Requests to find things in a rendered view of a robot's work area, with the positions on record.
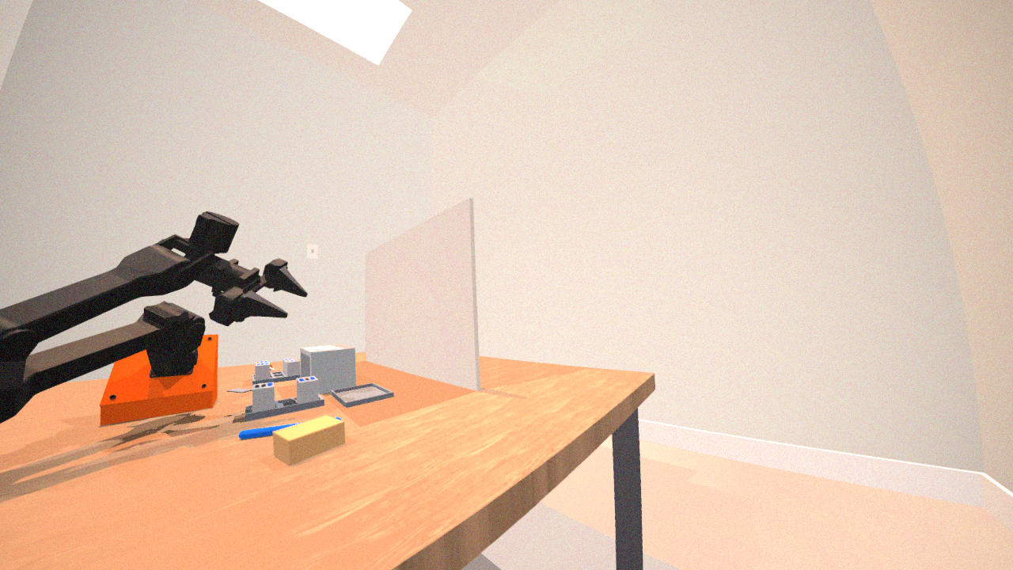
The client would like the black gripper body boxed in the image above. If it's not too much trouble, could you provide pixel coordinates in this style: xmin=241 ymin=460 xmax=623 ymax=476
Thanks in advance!
xmin=206 ymin=258 xmax=288 ymax=326

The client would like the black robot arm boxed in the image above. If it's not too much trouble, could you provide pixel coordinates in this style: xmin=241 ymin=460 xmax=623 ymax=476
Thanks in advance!
xmin=0 ymin=211 xmax=240 ymax=424

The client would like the grey flat panel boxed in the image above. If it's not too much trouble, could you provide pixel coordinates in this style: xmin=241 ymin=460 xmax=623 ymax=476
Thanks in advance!
xmin=365 ymin=198 xmax=481 ymax=391

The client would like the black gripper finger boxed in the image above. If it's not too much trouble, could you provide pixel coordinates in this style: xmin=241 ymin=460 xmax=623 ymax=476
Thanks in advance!
xmin=272 ymin=265 xmax=308 ymax=297
xmin=236 ymin=290 xmax=288 ymax=322

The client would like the blue cylindrical rod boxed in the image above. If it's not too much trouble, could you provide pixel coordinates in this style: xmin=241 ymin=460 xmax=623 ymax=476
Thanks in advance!
xmin=238 ymin=424 xmax=295 ymax=439

